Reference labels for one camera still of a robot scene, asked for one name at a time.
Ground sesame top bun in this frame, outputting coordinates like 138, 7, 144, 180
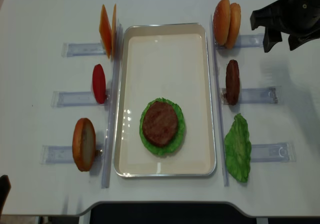
213, 0, 231, 45

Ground clear acrylic left rack rail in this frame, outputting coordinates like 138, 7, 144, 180
101, 20, 124, 189

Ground clear pusher track right buns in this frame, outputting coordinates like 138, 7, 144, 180
215, 33, 266, 50

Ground plain bun slice right rack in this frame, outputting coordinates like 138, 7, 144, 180
225, 3, 241, 49

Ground orange cheese slice inner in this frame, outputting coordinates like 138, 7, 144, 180
111, 4, 117, 59

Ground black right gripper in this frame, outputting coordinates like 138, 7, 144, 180
250, 0, 320, 53

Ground orange cheese slice outer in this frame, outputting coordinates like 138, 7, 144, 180
99, 4, 112, 58

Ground clear pusher track left bun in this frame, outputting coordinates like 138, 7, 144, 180
40, 144, 104, 165

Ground red tomato slice in rack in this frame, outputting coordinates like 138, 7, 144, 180
92, 64, 107, 104

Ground clear pusher track lettuce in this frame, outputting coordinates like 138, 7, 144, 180
251, 142, 296, 163

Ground orange cheese slice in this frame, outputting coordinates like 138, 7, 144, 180
111, 4, 117, 59
99, 4, 112, 58

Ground bun slice left rack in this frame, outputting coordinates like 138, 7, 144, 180
72, 118, 96, 172

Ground green lettuce leaf in rack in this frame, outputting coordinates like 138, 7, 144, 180
224, 113, 252, 183

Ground clear pusher track cheese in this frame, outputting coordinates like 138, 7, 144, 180
61, 42, 106, 57

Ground clear pusher track tomato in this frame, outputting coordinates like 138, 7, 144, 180
51, 91, 109, 108

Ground clear pusher track patty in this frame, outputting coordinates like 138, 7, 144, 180
236, 86, 282, 104

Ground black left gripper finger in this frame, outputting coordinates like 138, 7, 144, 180
0, 175, 11, 214

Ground white rectangular metal tray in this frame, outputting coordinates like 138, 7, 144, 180
113, 23, 217, 178

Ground brown meat patty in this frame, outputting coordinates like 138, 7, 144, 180
142, 101, 178, 148
225, 59, 240, 105

